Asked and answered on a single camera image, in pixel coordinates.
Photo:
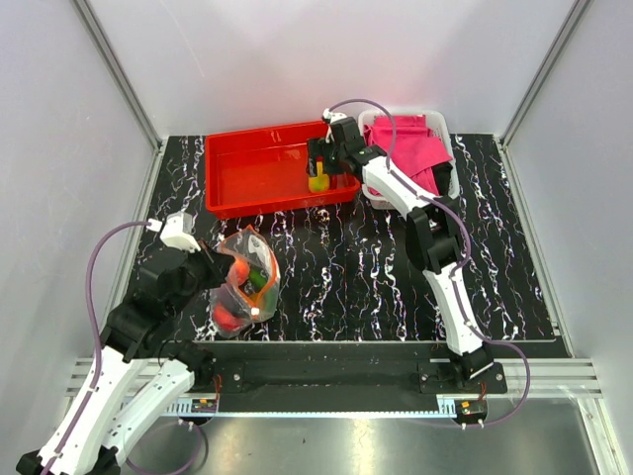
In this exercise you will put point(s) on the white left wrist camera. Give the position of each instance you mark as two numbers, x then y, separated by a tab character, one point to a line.
176	231

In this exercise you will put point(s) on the orange fake peach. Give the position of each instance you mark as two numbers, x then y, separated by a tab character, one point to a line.
239	272

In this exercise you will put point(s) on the white slotted cable duct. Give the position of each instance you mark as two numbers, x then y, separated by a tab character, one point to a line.
191	408

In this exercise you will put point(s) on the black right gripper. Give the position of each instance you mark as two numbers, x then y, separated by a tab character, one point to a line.
316	147

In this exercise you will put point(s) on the red fake apple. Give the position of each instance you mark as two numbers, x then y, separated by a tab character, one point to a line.
225	320

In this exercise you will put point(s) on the pink cloth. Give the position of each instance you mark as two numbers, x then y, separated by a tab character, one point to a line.
421	155

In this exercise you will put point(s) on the green fake chili pepper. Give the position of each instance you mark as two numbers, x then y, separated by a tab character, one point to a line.
258	278

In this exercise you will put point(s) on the red plastic tray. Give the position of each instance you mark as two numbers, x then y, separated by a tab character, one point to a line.
264	170

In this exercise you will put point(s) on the white plastic basket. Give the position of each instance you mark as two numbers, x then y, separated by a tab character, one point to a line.
378	129

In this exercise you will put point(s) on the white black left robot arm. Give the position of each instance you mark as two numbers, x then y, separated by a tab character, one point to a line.
135	376

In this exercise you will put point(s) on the left aluminium frame post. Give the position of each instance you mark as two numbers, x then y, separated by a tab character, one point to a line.
99	38

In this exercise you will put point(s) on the right aluminium frame post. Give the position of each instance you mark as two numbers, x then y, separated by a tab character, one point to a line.
554	53

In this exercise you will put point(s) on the aluminium frame post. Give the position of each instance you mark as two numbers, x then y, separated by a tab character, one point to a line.
99	38
554	53

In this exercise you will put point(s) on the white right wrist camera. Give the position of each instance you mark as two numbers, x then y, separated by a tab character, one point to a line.
330	118

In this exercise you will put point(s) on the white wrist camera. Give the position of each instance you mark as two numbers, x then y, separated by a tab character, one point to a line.
330	118
176	231

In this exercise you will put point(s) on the yellow green fake mango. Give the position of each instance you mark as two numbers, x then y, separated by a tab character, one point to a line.
321	181

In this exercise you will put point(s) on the clear zip top bag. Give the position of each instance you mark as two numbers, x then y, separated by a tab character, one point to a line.
243	301

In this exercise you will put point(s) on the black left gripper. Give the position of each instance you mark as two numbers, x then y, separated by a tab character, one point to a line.
218	263

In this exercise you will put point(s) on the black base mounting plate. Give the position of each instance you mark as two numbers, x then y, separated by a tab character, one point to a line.
311	378

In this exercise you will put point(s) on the black marble pattern mat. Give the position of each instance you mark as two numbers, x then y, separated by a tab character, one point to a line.
345	273

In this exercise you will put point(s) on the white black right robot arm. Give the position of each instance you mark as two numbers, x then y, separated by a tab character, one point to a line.
437	243

